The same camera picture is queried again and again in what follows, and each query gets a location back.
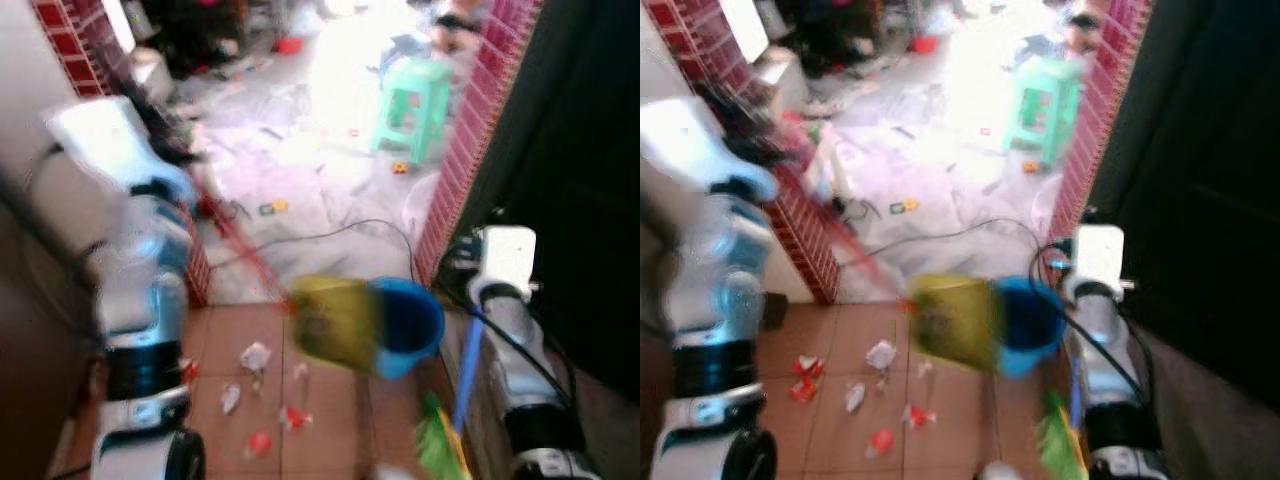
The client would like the green broom with blue handle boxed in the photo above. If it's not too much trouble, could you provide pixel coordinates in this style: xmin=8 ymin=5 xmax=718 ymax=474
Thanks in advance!
xmin=414 ymin=318 xmax=488 ymax=480
xmin=1034 ymin=355 xmax=1089 ymax=480

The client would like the blue plastic bucket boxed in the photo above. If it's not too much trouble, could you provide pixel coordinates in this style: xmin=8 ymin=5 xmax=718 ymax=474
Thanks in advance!
xmin=368 ymin=277 xmax=447 ymax=380
xmin=990 ymin=277 xmax=1063 ymax=378

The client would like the green plastic stool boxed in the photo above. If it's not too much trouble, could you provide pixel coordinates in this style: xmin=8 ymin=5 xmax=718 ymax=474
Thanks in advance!
xmin=371 ymin=57 xmax=454 ymax=163
xmin=1003 ymin=56 xmax=1087 ymax=167

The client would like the crouching person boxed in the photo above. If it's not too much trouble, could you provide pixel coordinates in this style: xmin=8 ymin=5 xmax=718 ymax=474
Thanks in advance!
xmin=433 ymin=0 xmax=488 ymax=53
xmin=1062 ymin=0 xmax=1113 ymax=53

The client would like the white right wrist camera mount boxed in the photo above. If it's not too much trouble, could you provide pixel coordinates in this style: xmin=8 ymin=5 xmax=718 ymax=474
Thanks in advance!
xmin=478 ymin=225 xmax=538 ymax=293
xmin=1073 ymin=224 xmax=1128 ymax=293

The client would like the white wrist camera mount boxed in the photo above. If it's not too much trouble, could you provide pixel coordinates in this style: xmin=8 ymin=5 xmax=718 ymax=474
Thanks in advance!
xmin=478 ymin=225 xmax=538 ymax=293
xmin=640 ymin=96 xmax=779 ymax=203
xmin=1073 ymin=224 xmax=1128 ymax=293
xmin=44 ymin=95 xmax=197 ymax=203

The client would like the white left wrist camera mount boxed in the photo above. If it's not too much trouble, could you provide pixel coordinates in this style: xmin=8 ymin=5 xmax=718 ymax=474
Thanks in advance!
xmin=640 ymin=96 xmax=779 ymax=203
xmin=44 ymin=95 xmax=197 ymax=203

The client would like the black floor cable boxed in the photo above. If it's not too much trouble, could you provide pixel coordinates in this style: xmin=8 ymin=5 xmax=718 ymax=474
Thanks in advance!
xmin=208 ymin=218 xmax=419 ymax=276
xmin=838 ymin=216 xmax=1046 ymax=271

